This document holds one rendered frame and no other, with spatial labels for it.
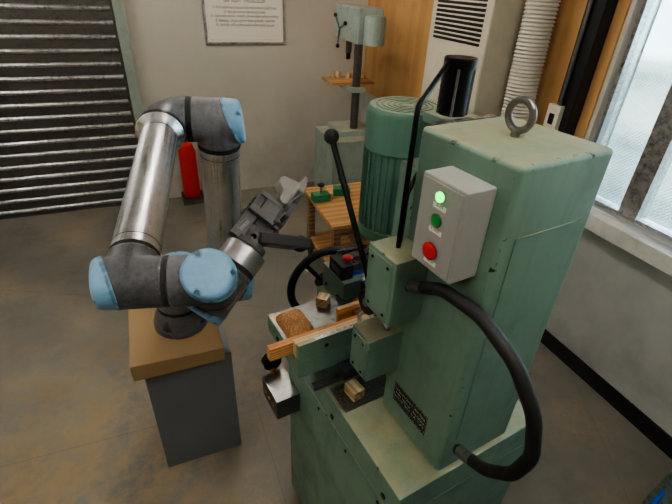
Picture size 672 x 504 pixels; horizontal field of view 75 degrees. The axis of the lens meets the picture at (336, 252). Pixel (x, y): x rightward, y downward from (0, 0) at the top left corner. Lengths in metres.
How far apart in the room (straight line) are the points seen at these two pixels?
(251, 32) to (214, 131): 2.79
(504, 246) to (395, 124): 0.36
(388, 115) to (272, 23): 3.11
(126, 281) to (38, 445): 1.67
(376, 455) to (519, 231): 0.63
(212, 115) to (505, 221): 0.79
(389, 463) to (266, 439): 1.08
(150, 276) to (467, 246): 0.51
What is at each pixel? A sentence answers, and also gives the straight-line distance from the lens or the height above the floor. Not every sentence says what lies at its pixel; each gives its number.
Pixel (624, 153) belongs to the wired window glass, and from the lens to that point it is 2.41.
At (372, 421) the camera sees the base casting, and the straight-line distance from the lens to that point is 1.17.
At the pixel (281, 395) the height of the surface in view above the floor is 0.62.
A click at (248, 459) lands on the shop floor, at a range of 2.08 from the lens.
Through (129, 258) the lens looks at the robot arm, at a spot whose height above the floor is 1.32.
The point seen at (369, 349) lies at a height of 1.06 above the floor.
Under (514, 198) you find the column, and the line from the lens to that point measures 0.69.
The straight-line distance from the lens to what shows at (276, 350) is 1.14.
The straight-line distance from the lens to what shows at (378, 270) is 0.85.
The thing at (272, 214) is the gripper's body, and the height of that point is 1.30.
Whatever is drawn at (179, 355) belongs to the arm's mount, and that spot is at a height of 0.61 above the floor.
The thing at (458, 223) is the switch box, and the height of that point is 1.43.
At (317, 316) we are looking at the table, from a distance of 1.28.
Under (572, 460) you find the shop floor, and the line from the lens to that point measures 2.35.
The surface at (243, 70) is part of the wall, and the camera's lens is 4.00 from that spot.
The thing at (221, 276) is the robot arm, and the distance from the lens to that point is 0.75.
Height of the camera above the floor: 1.73
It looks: 32 degrees down
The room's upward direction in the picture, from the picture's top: 3 degrees clockwise
